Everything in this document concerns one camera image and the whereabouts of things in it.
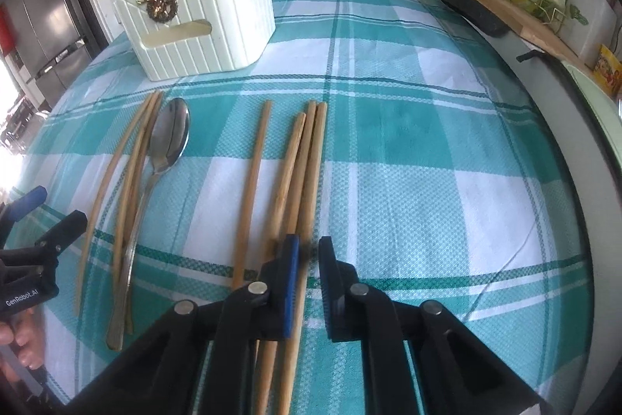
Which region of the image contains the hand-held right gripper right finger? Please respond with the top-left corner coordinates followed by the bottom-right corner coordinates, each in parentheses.
top-left (318, 236), bottom-right (541, 415)

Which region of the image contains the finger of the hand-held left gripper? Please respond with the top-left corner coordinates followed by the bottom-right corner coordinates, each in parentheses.
top-left (0, 210), bottom-right (89, 273)
top-left (0, 186), bottom-right (48, 233)

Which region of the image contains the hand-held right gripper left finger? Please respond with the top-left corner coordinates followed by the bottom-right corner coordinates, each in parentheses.
top-left (58, 234), bottom-right (299, 415)

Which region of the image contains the wooden chopstick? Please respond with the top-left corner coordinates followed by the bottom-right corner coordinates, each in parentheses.
top-left (279, 102), bottom-right (328, 415)
top-left (253, 112), bottom-right (308, 415)
top-left (113, 91), bottom-right (165, 335)
top-left (74, 91), bottom-right (160, 317)
top-left (231, 100), bottom-right (273, 292)
top-left (282, 100), bottom-right (318, 245)

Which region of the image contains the silver metal spoon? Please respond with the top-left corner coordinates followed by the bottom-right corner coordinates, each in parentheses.
top-left (106, 96), bottom-right (191, 352)

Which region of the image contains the white ribbed utensil holder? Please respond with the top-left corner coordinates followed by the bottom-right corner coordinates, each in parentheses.
top-left (113, 0), bottom-right (277, 82)

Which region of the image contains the person's left hand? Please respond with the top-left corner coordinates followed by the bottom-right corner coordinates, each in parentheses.
top-left (0, 315), bottom-right (45, 371)

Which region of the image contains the teal plaid tablecloth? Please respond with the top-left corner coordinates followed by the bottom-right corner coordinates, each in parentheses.
top-left (10, 0), bottom-right (596, 415)

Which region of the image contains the stainless steel refrigerator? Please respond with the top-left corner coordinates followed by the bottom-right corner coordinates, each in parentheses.
top-left (0, 0), bottom-right (105, 105)

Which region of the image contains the wooden cutting board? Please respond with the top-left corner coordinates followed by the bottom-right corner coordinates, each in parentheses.
top-left (449, 0), bottom-right (591, 68)

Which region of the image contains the yellow snack packet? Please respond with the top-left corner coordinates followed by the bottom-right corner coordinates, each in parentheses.
top-left (593, 44), bottom-right (622, 96)

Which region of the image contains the white plastic container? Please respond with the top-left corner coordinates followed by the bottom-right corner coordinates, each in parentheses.
top-left (566, 0), bottom-right (619, 72)

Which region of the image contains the black oblong handle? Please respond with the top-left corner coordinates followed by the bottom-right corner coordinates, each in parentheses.
top-left (439, 0), bottom-right (509, 38)

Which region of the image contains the metal wire rack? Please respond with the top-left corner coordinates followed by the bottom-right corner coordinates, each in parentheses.
top-left (522, 0), bottom-right (586, 28)

